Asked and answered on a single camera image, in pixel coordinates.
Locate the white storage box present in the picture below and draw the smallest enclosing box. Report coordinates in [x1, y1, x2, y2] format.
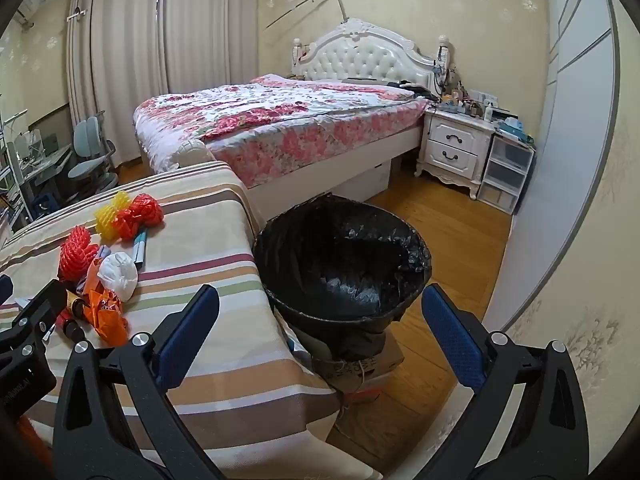
[320, 160, 393, 201]

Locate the white tissue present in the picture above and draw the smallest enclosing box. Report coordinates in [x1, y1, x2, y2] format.
[97, 252, 138, 301]

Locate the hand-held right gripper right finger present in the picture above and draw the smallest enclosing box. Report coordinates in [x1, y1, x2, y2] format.
[421, 283, 591, 480]

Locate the metal pole on wall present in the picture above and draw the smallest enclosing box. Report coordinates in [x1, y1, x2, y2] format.
[264, 0, 351, 30]

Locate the white air conditioner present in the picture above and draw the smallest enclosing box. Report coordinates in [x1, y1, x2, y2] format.
[12, 0, 41, 26]

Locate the floral quilt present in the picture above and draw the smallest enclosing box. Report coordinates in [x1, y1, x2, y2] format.
[132, 74, 433, 191]

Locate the striped blanket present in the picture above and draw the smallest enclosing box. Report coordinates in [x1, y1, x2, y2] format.
[0, 160, 383, 480]

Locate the blue stool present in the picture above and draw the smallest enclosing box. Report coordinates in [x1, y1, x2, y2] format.
[32, 192, 61, 218]

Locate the clutter of small bottles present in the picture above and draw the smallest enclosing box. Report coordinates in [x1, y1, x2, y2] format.
[432, 80, 501, 121]

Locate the bin with black bag liner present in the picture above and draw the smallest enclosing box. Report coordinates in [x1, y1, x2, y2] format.
[252, 194, 433, 361]

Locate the white bed with tufted headboard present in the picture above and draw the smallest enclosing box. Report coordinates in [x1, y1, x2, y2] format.
[135, 17, 451, 211]

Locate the cardboard box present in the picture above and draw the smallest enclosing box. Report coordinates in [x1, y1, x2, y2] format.
[287, 330, 406, 401]

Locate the red mesh net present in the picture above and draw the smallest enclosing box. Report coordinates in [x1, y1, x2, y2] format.
[111, 192, 165, 239]

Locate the cluttered desk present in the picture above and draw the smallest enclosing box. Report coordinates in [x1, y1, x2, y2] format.
[0, 125, 76, 221]

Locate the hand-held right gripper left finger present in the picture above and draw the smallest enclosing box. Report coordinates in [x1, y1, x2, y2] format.
[52, 284, 221, 480]

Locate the dark clothes pile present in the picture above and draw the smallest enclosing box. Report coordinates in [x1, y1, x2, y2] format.
[387, 79, 438, 101]

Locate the yellow foam fruit net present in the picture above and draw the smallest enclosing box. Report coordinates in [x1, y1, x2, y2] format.
[94, 191, 132, 240]

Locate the orange wrapper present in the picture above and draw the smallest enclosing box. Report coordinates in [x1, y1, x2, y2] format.
[82, 292, 130, 347]
[82, 260, 103, 297]

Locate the beige curtain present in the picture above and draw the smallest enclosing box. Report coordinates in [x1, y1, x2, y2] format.
[65, 0, 261, 171]

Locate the red foam fruit net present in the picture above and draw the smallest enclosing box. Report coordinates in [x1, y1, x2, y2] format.
[57, 226, 100, 282]

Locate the blue items pile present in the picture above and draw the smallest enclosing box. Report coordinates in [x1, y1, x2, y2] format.
[495, 116, 533, 146]

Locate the grey-green desk chair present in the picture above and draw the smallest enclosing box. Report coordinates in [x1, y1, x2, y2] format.
[66, 115, 120, 196]

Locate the wardrobe with sliding doors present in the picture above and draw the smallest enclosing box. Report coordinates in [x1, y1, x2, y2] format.
[482, 0, 640, 480]

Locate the dark red satin ribbon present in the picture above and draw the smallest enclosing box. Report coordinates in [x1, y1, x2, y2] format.
[54, 296, 91, 345]

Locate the clear plastic drawer unit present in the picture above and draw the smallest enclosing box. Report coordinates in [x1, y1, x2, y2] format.
[475, 132, 535, 216]

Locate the white nightstand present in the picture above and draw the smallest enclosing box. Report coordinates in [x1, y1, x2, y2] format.
[415, 107, 496, 200]

